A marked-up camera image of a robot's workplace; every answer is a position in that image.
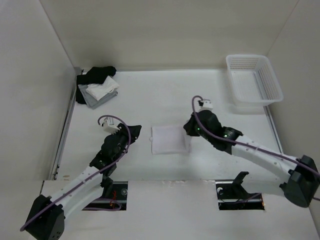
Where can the metal rail edge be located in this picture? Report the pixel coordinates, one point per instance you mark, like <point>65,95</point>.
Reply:
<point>58,149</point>
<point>273,128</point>

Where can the metal rail right edge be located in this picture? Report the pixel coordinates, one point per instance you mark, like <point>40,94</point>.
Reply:
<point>273,128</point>

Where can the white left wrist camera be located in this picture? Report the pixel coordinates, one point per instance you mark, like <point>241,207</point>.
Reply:
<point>109,126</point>

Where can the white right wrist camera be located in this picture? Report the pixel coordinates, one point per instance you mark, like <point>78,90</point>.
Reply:
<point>205,105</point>

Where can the white tank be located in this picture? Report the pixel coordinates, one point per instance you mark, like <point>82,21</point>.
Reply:
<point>98,91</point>
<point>170,139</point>

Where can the grey folded tank top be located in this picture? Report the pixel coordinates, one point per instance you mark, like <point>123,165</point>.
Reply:
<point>91,102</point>

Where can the white folded tank top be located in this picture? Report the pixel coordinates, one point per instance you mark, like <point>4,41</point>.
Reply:
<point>98,91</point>

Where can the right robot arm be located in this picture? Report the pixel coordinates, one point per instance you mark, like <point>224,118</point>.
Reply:
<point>299,178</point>

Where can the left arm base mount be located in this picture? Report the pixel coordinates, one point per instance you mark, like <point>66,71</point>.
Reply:
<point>113,198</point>

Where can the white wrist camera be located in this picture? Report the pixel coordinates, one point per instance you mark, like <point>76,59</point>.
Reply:
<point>109,126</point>
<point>205,105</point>

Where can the metal rail left edge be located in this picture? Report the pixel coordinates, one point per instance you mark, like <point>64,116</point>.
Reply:
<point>58,149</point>

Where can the white plastic basket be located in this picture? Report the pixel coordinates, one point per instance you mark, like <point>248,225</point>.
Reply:
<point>252,80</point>

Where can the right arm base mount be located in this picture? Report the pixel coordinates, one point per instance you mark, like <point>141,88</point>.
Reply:
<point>231,196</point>

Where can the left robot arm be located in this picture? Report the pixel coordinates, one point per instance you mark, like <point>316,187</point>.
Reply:
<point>48,215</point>

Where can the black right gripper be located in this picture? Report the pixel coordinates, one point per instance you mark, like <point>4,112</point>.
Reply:
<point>189,128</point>

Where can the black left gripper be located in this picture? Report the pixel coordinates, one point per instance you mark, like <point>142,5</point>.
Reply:
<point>135,132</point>

